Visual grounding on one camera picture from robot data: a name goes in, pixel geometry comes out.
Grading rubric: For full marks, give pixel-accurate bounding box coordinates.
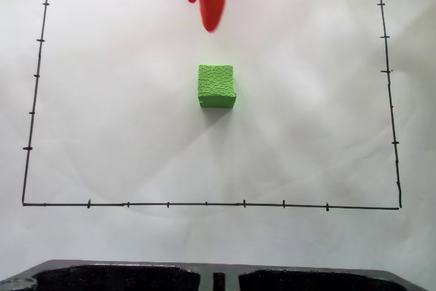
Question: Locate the green textured foam block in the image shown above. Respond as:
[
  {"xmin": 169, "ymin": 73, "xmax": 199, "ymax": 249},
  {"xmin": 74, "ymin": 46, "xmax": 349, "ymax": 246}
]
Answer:
[{"xmin": 197, "ymin": 63, "xmax": 238, "ymax": 110}]

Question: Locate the black plastic tray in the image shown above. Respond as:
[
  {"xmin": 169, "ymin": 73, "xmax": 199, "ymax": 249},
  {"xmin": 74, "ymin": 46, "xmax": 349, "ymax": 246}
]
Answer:
[{"xmin": 0, "ymin": 259, "xmax": 434, "ymax": 291}]

